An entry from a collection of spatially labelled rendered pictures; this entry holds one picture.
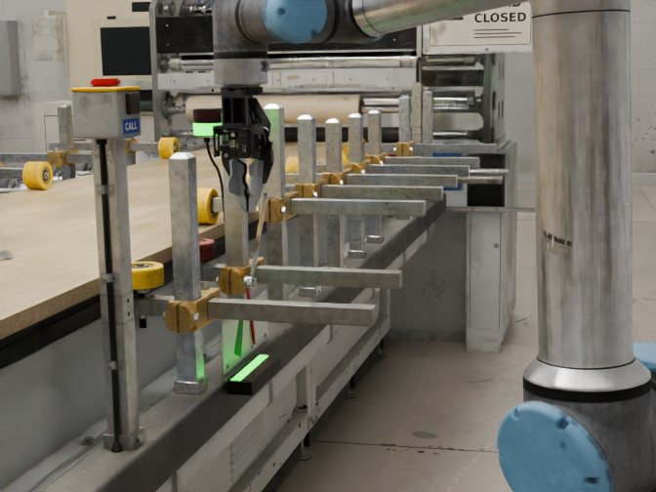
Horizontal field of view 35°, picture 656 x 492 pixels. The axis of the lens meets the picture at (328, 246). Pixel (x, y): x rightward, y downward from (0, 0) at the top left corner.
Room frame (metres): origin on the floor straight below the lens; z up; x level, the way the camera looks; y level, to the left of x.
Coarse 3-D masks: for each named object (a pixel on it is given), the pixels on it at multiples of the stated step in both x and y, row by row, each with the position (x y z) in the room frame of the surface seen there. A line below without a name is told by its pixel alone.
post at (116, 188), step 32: (96, 192) 1.43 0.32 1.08; (96, 224) 1.44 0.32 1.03; (128, 224) 1.46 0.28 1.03; (128, 256) 1.45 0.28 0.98; (128, 288) 1.45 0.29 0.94; (128, 320) 1.44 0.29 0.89; (128, 352) 1.44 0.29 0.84; (128, 384) 1.43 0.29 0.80; (128, 416) 1.43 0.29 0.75; (128, 448) 1.42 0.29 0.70
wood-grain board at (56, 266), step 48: (288, 144) 4.48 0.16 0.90; (48, 192) 2.89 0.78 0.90; (144, 192) 2.86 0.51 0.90; (0, 240) 2.09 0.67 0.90; (48, 240) 2.08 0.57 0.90; (96, 240) 2.07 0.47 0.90; (144, 240) 2.06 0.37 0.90; (0, 288) 1.62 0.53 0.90; (48, 288) 1.62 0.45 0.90; (96, 288) 1.69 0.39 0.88; (0, 336) 1.41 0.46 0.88
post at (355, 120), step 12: (348, 120) 2.89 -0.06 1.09; (360, 120) 2.89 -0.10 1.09; (348, 132) 2.90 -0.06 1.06; (360, 132) 2.89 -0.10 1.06; (348, 144) 2.90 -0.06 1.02; (360, 144) 2.89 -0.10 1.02; (348, 156) 2.90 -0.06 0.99; (360, 156) 2.89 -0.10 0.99; (360, 216) 2.89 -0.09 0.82; (360, 228) 2.89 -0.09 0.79; (360, 240) 2.89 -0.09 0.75
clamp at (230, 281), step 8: (264, 264) 2.02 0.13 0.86; (224, 272) 1.90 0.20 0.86; (232, 272) 1.90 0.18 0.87; (240, 272) 1.90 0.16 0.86; (248, 272) 1.92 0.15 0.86; (216, 280) 1.91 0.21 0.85; (224, 280) 1.90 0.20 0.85; (232, 280) 1.90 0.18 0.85; (240, 280) 1.89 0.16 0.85; (224, 288) 1.90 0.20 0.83; (232, 288) 1.90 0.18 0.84; (240, 288) 1.89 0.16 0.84
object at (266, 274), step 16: (208, 272) 1.98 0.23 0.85; (256, 272) 1.96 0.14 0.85; (272, 272) 1.95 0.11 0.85; (288, 272) 1.94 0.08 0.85; (304, 272) 1.93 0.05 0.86; (320, 272) 1.93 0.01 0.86; (336, 272) 1.92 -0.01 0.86; (352, 272) 1.91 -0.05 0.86; (368, 272) 1.90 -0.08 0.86; (384, 272) 1.90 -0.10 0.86; (400, 272) 1.90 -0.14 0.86; (384, 288) 1.89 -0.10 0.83
